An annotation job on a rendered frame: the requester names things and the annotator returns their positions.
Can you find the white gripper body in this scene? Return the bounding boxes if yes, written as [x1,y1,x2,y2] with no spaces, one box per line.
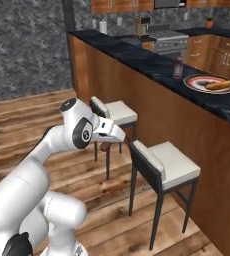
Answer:
[92,122,127,144]

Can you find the brown sausage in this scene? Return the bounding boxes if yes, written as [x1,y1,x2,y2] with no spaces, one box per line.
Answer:
[99,141,113,153]

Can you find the wooden base cupboards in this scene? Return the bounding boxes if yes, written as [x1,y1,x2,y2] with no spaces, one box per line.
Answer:
[185,34,230,83]

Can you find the round patterned plate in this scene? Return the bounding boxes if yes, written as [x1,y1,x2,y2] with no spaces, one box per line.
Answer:
[183,73,230,96]

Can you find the white paper towel roll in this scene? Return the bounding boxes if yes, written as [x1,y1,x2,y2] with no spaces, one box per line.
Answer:
[98,20,108,35]

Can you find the potted plant in orange pot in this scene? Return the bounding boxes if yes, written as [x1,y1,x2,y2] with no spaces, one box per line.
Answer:
[204,16,215,30]

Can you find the silver microwave oven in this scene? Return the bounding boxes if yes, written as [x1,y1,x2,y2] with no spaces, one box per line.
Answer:
[153,0,182,10]

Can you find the white seat black stool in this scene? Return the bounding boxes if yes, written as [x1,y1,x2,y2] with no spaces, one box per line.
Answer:
[128,139,202,252]
[88,95,139,181]

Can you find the hot dog bun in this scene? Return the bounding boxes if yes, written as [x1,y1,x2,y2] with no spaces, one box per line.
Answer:
[205,80,230,91]

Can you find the purple condiment bottle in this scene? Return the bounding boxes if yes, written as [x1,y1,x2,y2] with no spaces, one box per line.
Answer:
[172,55,185,80]

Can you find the wooden wall cupboards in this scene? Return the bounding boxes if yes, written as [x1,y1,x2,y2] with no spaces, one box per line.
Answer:
[91,0,155,15]
[186,0,230,10]

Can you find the silver coffee machine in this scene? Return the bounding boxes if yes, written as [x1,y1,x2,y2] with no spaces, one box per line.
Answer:
[133,15,151,38]

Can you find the wooden island with black top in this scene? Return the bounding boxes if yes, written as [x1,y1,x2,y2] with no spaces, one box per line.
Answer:
[68,29,230,256]

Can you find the silver stove with oven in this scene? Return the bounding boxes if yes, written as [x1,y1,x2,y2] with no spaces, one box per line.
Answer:
[148,29,190,62]

